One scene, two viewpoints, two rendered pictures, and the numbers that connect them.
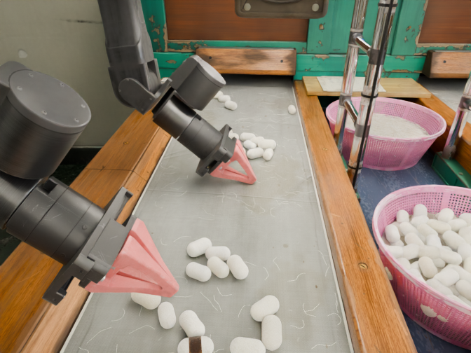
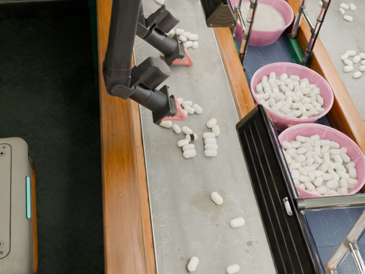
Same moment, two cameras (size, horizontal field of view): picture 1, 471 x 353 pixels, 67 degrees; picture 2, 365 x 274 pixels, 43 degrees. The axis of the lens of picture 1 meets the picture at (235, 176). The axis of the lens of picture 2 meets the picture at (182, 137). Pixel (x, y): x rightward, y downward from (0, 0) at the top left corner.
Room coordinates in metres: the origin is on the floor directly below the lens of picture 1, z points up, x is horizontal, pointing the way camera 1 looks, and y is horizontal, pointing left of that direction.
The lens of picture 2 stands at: (-0.62, 0.33, 1.76)
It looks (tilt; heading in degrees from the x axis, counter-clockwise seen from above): 49 degrees down; 343
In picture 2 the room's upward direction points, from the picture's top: 7 degrees clockwise
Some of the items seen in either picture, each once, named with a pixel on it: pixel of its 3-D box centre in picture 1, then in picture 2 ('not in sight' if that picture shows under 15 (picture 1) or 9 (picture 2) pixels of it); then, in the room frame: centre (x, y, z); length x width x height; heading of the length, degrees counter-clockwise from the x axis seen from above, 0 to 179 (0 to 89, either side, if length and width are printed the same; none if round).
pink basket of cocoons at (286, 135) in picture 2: not in sight; (315, 168); (0.07, -0.30, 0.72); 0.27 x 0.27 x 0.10
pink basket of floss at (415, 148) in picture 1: (379, 133); (256, 19); (0.79, -0.35, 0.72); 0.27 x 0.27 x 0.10
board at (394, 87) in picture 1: (362, 86); not in sight; (1.01, -0.37, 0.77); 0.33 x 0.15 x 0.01; 86
